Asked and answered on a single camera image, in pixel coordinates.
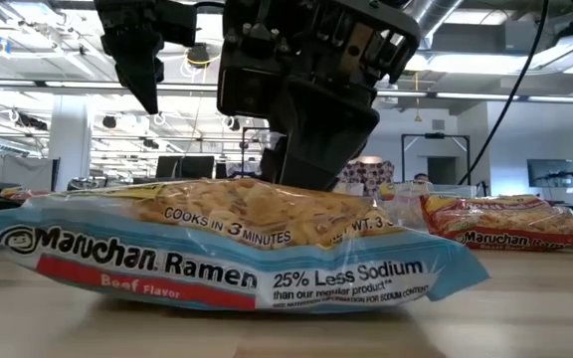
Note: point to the black ceiling dome device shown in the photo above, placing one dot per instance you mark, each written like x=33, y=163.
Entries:
x=198, y=53

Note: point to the black and silver pot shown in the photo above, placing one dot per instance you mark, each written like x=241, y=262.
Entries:
x=82, y=183

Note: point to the person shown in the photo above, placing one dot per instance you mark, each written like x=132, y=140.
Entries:
x=421, y=176

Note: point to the dark wall screen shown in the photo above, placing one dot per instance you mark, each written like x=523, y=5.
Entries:
x=545, y=171

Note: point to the white pillar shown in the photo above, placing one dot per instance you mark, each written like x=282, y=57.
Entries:
x=70, y=149

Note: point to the slanted silver ceiling duct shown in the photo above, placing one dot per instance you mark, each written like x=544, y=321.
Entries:
x=440, y=15

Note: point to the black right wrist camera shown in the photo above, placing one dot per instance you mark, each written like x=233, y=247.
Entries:
x=251, y=92

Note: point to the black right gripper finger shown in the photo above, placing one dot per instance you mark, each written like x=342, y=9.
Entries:
x=270, y=166
x=326, y=139

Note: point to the black computer monitor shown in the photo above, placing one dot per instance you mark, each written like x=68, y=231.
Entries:
x=198, y=166
x=169, y=166

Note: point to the patterned hanging cloth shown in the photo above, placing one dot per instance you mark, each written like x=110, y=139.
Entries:
x=371, y=174

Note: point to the grey cubicle partition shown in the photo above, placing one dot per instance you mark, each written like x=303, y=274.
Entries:
x=23, y=171

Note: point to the black rectangular frame stand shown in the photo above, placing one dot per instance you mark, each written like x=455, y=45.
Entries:
x=436, y=135
x=243, y=149

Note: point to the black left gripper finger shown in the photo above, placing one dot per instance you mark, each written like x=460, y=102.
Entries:
x=139, y=79

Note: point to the long ceiling light bar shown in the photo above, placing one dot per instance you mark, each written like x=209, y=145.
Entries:
x=465, y=94

